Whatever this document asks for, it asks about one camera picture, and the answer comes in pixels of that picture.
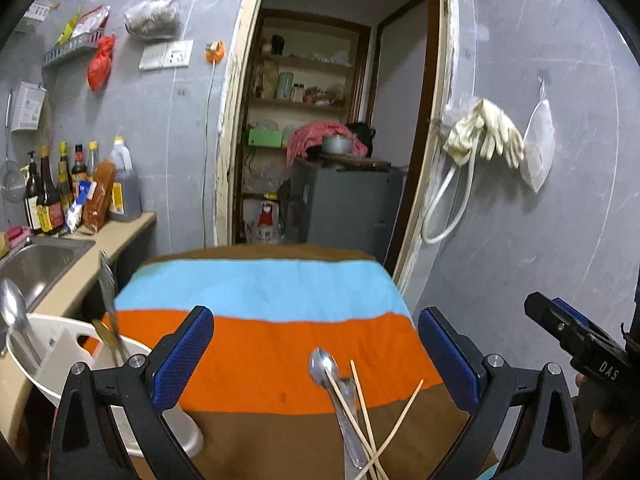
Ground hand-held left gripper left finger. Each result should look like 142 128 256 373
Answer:
50 306 215 480

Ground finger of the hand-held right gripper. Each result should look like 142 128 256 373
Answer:
552 297 616 341
524 292 608 358

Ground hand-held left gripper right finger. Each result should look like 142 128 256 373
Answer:
419 307 583 480

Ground wooden chopstick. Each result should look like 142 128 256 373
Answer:
349 359 378 457
355 379 425 480
324 361 390 480

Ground white plastic utensil basket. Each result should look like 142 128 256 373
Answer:
0 312 205 461

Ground silver metal spoon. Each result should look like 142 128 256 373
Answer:
0 277 45 378
308 347 368 470

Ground person's right hand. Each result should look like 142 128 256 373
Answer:
572 374 608 438

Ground brass coloured spoon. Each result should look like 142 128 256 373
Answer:
91 319 128 363

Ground striped multicolour cloth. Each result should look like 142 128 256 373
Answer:
102 245 501 480

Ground beige kitchen counter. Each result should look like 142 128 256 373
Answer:
0 210 157 441

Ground red white plastic bottle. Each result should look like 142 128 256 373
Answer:
255 200 281 245

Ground stainless steel sink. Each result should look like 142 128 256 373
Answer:
0 235 96 341

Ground white mesh bag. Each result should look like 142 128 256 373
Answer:
520 99 556 193

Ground orange brown spice bag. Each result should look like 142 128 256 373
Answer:
82 161 117 233

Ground blue white packet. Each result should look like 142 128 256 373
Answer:
64 180 97 233

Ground large dark vinegar jug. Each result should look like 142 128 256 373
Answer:
107 136 143 222

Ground grey appliance cabinet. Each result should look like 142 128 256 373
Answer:
290 157 408 261

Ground cream rubber gloves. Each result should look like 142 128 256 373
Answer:
442 99 526 168

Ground dark soy sauce bottle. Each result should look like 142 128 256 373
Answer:
36 146 65 235

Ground yellow capped sauce bottle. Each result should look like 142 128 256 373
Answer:
57 141 74 211

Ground red label sauce bottle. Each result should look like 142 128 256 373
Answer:
71 144 90 184

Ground wooden cutting board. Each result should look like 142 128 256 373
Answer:
320 155 393 171

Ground green box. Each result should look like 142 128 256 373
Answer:
248 127 283 148

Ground small metal pot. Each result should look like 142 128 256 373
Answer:
321 135 353 156

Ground pink cloth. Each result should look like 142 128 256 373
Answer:
286 121 368 171

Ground small white hanging box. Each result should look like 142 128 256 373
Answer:
10 81 48 133

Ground red plastic bag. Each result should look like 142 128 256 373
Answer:
87 35 117 92

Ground wooden shelf unit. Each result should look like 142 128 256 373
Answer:
240 7 373 246

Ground clear bag of dried goods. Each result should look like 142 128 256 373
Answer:
123 0 181 41

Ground red white seasoning packets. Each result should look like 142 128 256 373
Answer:
70 5 111 41

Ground yellow green snack packet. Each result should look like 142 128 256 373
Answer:
55 7 83 47

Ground silver utensil handle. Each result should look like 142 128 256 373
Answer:
96 249 123 361

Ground white hose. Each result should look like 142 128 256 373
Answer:
420 155 476 245

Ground white power cable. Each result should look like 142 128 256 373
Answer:
201 60 219 248

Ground hanging wire strainer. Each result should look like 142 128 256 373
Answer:
0 89 26 204

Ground wooden door frame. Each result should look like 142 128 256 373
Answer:
212 0 458 286

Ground white wall socket panel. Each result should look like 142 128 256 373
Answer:
138 40 194 71

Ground grey wall shelf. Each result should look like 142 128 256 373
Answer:
41 30 106 67

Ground white slotted wall basket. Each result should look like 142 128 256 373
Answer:
15 0 61 33

